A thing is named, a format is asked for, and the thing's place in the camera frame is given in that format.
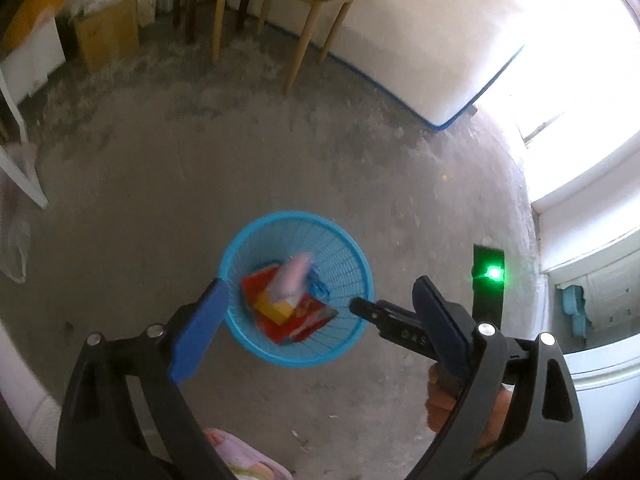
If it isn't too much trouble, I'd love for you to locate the pink falling packet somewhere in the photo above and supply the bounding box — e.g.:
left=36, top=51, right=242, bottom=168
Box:
left=270, top=252, right=315, bottom=306

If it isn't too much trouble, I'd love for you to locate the yellow plastic bag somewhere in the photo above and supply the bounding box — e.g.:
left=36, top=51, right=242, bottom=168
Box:
left=2, top=0, right=71, bottom=53

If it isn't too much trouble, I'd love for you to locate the yellow box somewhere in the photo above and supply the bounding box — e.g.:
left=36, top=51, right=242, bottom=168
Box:
left=254, top=292, right=296, bottom=322

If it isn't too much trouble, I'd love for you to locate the white box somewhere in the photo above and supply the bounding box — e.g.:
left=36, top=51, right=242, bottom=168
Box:
left=0, top=15, right=66, bottom=106

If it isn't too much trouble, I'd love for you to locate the purple slipper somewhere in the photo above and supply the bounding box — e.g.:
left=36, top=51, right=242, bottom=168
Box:
left=204, top=427, right=293, bottom=480

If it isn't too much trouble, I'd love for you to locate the person's right hand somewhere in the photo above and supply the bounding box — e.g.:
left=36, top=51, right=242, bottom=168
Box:
left=425, top=362, right=513, bottom=453

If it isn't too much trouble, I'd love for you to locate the red snack bag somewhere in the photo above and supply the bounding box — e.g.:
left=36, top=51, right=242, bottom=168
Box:
left=241, top=267, right=340, bottom=346

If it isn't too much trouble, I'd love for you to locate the blue plastic piece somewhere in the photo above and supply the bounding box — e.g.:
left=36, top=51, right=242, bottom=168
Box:
left=560, top=285, right=593, bottom=333

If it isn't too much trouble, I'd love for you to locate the blue plastic mesh basket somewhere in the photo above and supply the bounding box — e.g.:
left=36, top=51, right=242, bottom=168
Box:
left=218, top=211, right=375, bottom=368

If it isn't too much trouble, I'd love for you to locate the brown cardboard box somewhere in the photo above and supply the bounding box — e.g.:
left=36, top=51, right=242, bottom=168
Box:
left=75, top=0, right=141, bottom=72

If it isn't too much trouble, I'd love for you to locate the white mattress with blue edge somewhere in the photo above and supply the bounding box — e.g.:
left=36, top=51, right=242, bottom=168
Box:
left=260, top=0, right=526, bottom=133

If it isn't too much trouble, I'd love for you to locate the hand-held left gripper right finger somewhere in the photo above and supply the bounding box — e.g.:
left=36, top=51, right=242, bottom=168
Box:
left=405, top=275, right=588, bottom=480

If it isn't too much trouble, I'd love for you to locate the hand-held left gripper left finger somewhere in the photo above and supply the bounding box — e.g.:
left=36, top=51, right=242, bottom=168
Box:
left=56, top=277, right=236, bottom=480

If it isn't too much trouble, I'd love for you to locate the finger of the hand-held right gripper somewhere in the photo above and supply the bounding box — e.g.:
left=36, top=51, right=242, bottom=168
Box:
left=349, top=296, right=441, bottom=361

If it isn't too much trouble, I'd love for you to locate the dark wooden stool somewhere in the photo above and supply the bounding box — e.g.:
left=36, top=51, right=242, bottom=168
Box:
left=172, top=0, right=253, bottom=45

